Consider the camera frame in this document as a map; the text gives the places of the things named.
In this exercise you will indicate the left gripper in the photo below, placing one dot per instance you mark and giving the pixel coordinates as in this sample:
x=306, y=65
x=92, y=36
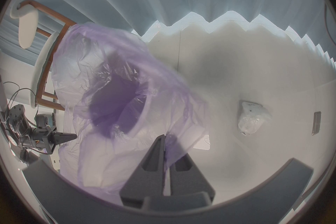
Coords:
x=48, y=140

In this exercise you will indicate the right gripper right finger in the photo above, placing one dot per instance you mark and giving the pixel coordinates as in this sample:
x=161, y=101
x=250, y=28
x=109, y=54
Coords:
x=191, y=181

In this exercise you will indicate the white trash bin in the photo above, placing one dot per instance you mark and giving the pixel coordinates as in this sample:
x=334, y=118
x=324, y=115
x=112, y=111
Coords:
x=110, y=160

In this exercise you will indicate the purple plastic bag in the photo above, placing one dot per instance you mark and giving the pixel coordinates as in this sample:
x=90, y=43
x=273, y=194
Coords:
x=118, y=60

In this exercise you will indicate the crumpled white paper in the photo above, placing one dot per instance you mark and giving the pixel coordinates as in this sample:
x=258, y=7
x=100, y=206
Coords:
x=252, y=118

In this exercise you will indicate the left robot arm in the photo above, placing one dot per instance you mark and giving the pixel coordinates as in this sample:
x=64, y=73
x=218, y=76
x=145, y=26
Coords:
x=17, y=118

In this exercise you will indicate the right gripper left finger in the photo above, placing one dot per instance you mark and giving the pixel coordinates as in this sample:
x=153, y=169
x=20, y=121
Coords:
x=149, y=178

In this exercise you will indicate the white cushioned wooden chair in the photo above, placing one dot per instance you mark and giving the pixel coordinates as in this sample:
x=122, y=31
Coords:
x=27, y=26

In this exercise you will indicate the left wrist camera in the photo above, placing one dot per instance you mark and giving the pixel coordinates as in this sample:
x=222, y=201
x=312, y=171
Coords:
x=42, y=120

